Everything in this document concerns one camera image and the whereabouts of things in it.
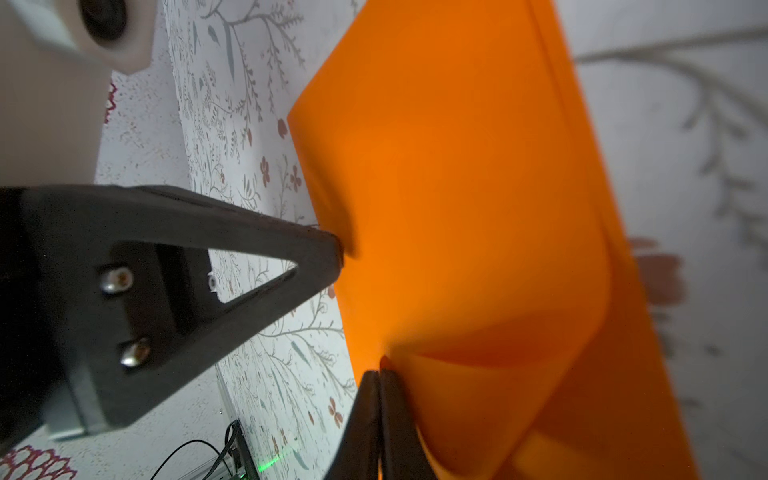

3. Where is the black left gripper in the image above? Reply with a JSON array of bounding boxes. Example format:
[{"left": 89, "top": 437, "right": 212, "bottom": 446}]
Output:
[{"left": 1, "top": 185, "right": 343, "bottom": 455}]

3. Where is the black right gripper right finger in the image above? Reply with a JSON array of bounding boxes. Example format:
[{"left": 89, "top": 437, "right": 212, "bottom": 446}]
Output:
[{"left": 379, "top": 356, "right": 437, "bottom": 480}]

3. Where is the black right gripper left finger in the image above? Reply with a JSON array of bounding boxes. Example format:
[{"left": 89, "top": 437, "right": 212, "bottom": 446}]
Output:
[{"left": 325, "top": 371, "right": 381, "bottom": 480}]

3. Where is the orange square paper sheet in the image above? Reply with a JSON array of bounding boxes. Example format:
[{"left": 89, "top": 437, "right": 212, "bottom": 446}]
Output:
[{"left": 288, "top": 1, "right": 697, "bottom": 479}]

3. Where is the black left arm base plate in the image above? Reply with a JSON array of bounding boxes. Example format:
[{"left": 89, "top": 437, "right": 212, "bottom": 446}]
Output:
[{"left": 203, "top": 420, "right": 260, "bottom": 480}]

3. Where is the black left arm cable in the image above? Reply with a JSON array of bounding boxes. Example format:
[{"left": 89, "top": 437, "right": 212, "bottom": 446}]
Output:
[{"left": 149, "top": 422, "right": 238, "bottom": 480}]

